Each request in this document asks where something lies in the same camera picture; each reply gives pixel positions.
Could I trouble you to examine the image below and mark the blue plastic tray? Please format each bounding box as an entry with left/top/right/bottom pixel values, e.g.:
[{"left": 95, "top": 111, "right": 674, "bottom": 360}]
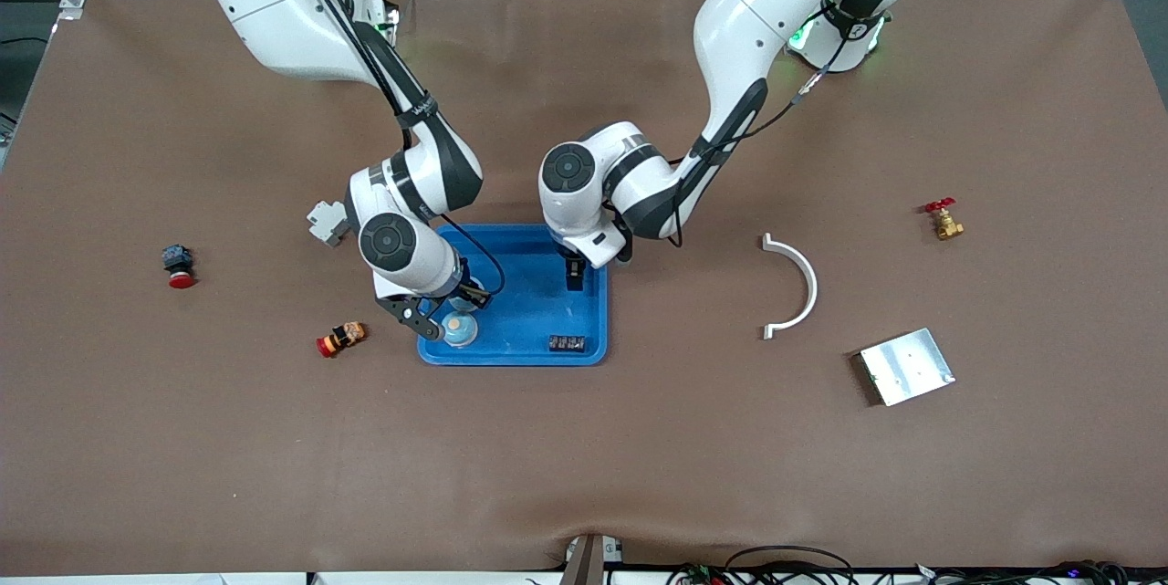
[{"left": 417, "top": 224, "right": 610, "bottom": 368}]

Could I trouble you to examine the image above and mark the red emergency stop orange body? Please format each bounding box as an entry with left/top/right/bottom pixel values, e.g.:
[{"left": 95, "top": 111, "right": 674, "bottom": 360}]
[{"left": 316, "top": 321, "right": 368, "bottom": 360}]

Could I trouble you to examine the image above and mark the white circuit breaker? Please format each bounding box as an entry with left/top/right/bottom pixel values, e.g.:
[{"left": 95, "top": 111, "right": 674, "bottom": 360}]
[{"left": 306, "top": 200, "right": 352, "bottom": 248}]

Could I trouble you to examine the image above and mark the red mushroom pushbutton black base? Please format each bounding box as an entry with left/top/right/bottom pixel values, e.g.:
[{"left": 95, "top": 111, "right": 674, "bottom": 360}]
[{"left": 162, "top": 244, "right": 197, "bottom": 290}]

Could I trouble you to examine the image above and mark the grey table edge clamp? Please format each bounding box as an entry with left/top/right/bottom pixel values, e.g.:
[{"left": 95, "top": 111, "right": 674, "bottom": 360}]
[{"left": 558, "top": 532, "right": 626, "bottom": 585}]

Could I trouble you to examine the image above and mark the silver metal plate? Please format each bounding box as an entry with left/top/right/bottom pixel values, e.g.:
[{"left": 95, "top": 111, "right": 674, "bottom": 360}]
[{"left": 858, "top": 328, "right": 956, "bottom": 408}]

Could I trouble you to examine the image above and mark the white curved arc bracket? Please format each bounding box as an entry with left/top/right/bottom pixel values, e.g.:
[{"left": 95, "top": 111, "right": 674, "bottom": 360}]
[{"left": 761, "top": 233, "right": 819, "bottom": 341}]

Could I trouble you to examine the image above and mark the black looped cable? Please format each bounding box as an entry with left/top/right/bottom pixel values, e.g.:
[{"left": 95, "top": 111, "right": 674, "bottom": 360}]
[{"left": 725, "top": 546, "right": 856, "bottom": 585}]

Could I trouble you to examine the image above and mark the brass valve red handle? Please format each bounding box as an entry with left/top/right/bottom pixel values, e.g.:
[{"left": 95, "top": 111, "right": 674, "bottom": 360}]
[{"left": 923, "top": 197, "right": 965, "bottom": 242}]

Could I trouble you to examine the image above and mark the black cable bundle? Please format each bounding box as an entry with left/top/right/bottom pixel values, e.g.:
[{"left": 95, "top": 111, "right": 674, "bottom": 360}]
[{"left": 912, "top": 559, "right": 1168, "bottom": 585}]

